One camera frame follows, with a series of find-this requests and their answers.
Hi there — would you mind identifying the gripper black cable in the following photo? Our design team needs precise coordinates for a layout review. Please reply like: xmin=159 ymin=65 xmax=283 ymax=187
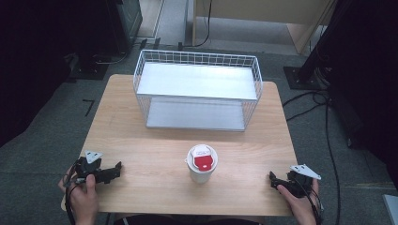
xmin=297 ymin=177 xmax=325 ymax=225
xmin=63 ymin=162 xmax=83 ymax=225

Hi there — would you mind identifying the person's left hand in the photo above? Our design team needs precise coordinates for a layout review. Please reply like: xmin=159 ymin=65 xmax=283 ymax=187
xmin=57 ymin=166 xmax=100 ymax=220

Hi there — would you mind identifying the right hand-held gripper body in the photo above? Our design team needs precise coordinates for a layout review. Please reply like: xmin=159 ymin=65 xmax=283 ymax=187
xmin=285 ymin=164 xmax=322 ymax=199

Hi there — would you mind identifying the black stand base plate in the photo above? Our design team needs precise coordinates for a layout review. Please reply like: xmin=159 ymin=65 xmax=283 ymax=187
xmin=283 ymin=65 xmax=329 ymax=92

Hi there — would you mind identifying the light wooden cabinet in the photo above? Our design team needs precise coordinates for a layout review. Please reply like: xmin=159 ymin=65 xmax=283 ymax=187
xmin=191 ymin=0 xmax=339 ymax=56

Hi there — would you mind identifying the white flat panel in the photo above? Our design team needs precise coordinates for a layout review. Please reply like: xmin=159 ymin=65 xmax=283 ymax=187
xmin=381 ymin=193 xmax=398 ymax=225

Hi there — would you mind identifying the thin black hanging cable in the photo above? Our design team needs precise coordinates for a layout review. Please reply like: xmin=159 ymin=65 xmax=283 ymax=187
xmin=177 ymin=0 xmax=214 ymax=51

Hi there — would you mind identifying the black metal stand post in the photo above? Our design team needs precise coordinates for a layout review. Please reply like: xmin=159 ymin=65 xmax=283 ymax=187
xmin=298 ymin=0 xmax=360 ymax=83

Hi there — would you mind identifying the person's right hand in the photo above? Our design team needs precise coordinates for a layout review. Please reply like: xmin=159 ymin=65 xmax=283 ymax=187
xmin=276 ymin=179 xmax=321 ymax=219

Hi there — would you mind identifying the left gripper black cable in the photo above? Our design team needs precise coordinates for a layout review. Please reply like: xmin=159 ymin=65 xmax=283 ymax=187
xmin=63 ymin=162 xmax=83 ymax=225

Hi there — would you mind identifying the white cup with red lid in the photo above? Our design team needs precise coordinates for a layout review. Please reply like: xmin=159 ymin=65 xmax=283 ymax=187
xmin=184 ymin=143 xmax=219 ymax=185

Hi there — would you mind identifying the black floor cable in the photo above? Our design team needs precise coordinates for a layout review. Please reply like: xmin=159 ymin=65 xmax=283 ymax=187
xmin=282 ymin=89 xmax=343 ymax=225

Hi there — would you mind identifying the dark curtain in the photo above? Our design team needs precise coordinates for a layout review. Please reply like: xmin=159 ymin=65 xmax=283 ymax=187
xmin=0 ymin=0 xmax=121 ymax=148
xmin=327 ymin=0 xmax=398 ymax=188

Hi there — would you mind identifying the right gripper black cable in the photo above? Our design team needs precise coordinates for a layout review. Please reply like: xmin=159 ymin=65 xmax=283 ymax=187
xmin=297 ymin=177 xmax=325 ymax=225

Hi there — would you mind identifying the white wire shelf rack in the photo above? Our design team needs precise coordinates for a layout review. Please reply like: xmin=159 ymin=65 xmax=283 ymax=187
xmin=132 ymin=49 xmax=264 ymax=133

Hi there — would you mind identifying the dark equipment cabinet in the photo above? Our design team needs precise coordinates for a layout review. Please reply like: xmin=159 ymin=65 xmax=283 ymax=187
xmin=104 ymin=0 xmax=144 ymax=54

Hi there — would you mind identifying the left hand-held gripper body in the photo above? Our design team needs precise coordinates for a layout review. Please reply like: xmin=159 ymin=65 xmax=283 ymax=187
xmin=73 ymin=150 xmax=109 ymax=186

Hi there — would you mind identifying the black floor plate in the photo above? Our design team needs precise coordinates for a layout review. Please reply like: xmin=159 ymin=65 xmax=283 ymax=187
xmin=69 ymin=53 xmax=110 ymax=81

